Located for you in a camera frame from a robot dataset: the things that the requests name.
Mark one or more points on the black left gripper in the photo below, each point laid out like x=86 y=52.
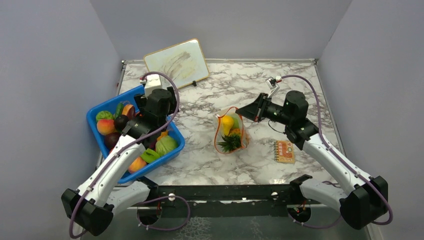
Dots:
x=142 y=100

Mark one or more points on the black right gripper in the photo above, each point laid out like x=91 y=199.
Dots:
x=255 y=111

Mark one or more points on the yellow toy pear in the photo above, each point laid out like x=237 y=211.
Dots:
x=227 y=122

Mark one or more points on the dark purple toy plum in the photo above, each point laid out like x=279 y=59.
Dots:
x=120 y=122

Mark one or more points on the clear orange-zip bag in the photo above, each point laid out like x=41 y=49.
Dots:
x=218 y=132

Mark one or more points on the toy pineapple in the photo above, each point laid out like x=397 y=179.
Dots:
x=231 y=142

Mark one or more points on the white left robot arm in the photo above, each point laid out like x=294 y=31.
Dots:
x=92 y=206

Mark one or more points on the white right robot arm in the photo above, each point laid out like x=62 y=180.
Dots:
x=360 y=198

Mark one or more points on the blue plastic basket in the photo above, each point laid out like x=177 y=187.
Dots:
x=110 y=105

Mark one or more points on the green toy pepper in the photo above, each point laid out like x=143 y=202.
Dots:
x=118 y=110

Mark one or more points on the small green toy cabbage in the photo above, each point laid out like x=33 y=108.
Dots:
x=104 y=115

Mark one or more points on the dark red toy fruit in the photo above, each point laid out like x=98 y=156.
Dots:
x=110 y=140

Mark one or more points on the small orange notebook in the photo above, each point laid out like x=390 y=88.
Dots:
x=284 y=152

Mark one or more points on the green toy starfruit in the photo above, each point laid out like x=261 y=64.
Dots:
x=149 y=156

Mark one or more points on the white drawing board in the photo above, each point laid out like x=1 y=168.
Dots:
x=184 y=63

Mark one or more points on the orange toy peach front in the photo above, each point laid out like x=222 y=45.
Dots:
x=136 y=165

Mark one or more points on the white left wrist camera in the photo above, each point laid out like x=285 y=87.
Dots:
x=151 y=82

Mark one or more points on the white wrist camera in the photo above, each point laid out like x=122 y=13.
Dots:
x=272 y=83
x=151 y=82

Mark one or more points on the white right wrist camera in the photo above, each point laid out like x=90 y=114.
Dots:
x=272 y=83

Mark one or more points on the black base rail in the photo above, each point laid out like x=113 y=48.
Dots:
x=211 y=201

